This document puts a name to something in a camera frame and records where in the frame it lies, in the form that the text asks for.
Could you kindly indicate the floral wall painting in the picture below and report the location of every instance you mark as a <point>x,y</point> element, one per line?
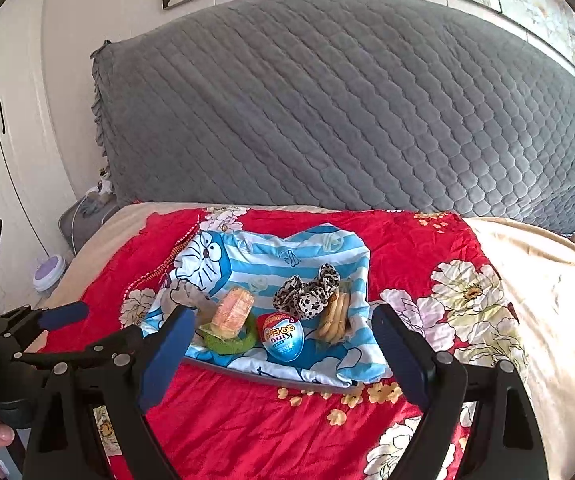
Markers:
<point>542,5</point>

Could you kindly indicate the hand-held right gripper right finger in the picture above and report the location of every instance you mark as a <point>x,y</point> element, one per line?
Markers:
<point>400,360</point>

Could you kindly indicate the red floral blanket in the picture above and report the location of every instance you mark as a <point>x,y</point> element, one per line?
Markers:
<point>267,425</point>

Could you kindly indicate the orange wafer snack packet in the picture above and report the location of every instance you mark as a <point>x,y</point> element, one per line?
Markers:
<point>230,312</point>

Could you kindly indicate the grey tray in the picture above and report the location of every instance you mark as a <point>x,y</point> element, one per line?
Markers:
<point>292,384</point>

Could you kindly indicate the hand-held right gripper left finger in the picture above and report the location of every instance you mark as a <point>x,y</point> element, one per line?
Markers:
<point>167,360</point>

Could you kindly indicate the white wardrobe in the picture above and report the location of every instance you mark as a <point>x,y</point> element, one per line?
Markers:
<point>17,160</point>

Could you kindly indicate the purple white round device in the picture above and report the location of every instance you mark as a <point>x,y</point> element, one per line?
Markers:
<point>49,272</point>

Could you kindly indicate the yellow biscuit snack packet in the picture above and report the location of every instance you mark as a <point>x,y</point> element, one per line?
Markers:
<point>335,315</point>

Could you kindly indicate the leopard print scrunchie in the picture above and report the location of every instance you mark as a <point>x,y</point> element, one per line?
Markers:
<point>307,295</point>

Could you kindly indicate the blue red egg-shaped candy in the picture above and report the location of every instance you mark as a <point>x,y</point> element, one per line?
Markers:
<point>282,340</point>

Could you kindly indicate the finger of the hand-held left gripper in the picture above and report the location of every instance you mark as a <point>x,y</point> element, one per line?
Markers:
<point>112,345</point>
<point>64,315</point>

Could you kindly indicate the grey bedside stool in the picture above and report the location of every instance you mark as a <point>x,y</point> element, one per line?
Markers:
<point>87,227</point>

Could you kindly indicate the grey quilted headboard cover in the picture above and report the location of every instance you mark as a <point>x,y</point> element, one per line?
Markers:
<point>342,110</point>

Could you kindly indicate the blue striped cartoon cloth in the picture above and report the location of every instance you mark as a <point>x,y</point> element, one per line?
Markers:
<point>267,255</point>

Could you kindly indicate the grey patterned cloth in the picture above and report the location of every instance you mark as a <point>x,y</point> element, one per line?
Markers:
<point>99,192</point>

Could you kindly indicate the beige sheer scrunchie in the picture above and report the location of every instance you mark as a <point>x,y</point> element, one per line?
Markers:
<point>187,296</point>

